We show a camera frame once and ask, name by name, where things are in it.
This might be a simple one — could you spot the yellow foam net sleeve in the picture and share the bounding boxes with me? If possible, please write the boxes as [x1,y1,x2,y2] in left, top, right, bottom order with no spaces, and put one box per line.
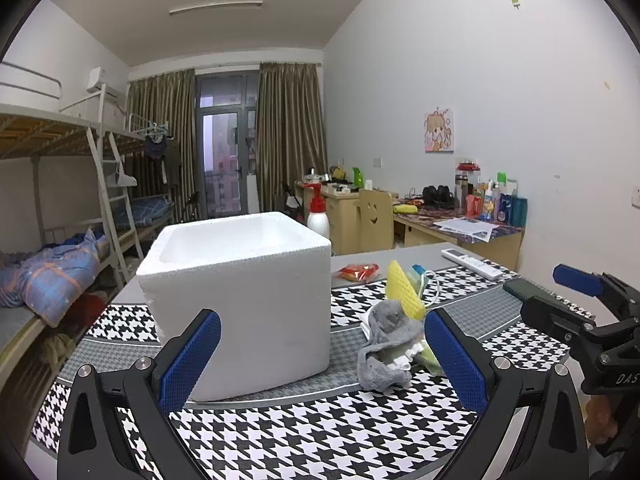
[385,260,426,321]

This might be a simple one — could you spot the blue plaid quilt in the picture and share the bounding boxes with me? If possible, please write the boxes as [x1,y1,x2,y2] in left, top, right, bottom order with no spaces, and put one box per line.
[1,229,107,327]

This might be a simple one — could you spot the grey sock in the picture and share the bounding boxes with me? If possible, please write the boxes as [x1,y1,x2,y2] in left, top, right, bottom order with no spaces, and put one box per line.
[357,299,424,392]

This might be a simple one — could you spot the person right hand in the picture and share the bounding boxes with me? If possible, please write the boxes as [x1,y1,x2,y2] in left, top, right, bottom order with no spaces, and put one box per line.
[585,396,617,444]

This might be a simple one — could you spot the white air conditioner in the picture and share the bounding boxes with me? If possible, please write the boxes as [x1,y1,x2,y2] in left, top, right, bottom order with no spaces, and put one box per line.
[87,66,124,99]

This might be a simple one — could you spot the left brown curtain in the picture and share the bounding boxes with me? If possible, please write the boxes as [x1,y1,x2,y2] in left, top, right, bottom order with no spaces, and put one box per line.
[126,70,196,219]

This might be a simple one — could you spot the floral tissue packet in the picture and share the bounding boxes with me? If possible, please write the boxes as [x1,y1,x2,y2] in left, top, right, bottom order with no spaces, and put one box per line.
[414,339,446,377]

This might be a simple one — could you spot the white styrofoam box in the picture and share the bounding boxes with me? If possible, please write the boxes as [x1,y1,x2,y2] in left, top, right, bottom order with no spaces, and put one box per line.
[136,212,332,403]

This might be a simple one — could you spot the red snack packet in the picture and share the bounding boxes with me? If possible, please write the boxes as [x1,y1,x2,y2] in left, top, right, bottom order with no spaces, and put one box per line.
[337,263,380,283]

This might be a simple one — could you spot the wooden smiley chair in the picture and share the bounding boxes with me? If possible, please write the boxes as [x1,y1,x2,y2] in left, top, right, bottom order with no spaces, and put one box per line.
[359,188,394,252]

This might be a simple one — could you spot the right brown curtain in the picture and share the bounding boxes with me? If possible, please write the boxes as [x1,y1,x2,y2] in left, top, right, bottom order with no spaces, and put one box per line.
[256,63,329,212]

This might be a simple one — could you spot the wooden desk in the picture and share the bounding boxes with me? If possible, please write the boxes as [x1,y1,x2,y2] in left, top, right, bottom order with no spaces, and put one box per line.
[321,186,524,271]

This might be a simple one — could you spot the white remote control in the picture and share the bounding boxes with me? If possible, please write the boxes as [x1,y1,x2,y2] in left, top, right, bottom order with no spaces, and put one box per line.
[440,248,503,281]

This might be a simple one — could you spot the anime wall poster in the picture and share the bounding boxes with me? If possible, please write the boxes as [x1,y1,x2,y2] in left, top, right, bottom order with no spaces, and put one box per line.
[423,107,454,153]

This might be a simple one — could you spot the ceiling tube light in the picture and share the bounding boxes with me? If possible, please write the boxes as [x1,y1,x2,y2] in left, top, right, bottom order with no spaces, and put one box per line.
[168,0,264,16]

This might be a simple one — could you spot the glass balcony door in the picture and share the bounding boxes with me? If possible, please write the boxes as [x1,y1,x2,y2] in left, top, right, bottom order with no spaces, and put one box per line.
[195,70,259,218]

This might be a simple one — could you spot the brown curtain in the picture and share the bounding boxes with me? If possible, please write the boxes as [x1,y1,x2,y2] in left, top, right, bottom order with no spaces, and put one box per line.
[126,70,196,219]
[256,63,329,212]

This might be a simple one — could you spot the black headphones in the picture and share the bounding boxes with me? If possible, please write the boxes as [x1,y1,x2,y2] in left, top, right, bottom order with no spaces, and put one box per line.
[422,185,456,210]

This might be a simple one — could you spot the houndstooth table mat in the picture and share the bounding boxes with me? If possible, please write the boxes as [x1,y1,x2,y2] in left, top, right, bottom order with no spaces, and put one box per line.
[30,266,568,479]

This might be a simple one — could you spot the white lotion pump bottle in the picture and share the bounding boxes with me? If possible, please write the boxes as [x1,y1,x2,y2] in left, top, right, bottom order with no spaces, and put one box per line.
[305,182,330,238]

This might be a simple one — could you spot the white papers on desk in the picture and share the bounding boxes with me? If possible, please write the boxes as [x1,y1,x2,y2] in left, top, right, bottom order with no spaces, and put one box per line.
[434,218,496,243]

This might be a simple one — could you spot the white tissue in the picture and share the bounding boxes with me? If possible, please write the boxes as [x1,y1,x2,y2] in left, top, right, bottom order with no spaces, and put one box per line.
[358,300,424,368]

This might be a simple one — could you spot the metal bunk bed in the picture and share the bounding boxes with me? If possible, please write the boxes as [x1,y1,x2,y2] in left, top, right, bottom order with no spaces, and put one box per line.
[0,62,177,396]

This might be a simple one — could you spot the light blue face mask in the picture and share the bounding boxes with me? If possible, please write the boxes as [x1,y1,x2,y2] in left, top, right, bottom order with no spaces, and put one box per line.
[407,264,442,307]

